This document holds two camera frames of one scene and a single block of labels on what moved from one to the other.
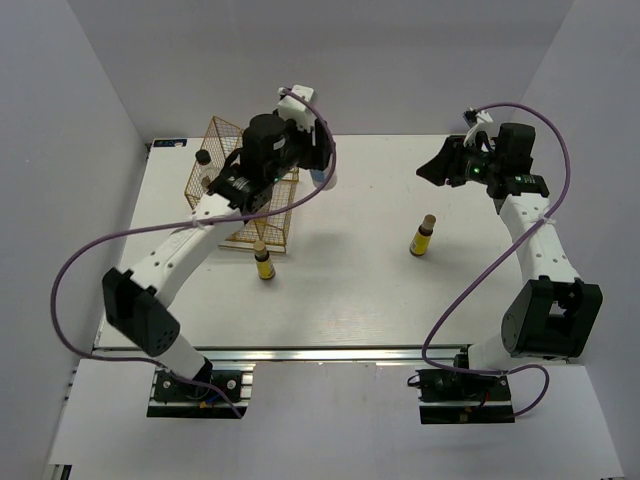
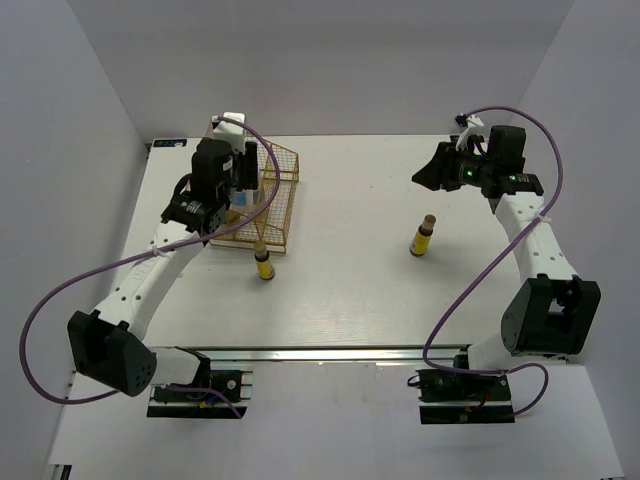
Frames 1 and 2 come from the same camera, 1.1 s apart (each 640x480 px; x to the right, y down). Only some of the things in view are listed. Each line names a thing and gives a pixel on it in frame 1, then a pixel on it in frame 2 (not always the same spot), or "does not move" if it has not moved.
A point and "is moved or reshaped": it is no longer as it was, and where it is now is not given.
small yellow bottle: x=421 y=241 does not move
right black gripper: x=446 y=164 does not move
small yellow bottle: x=265 y=268 does not move
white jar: x=320 y=177 is moved or reshaped
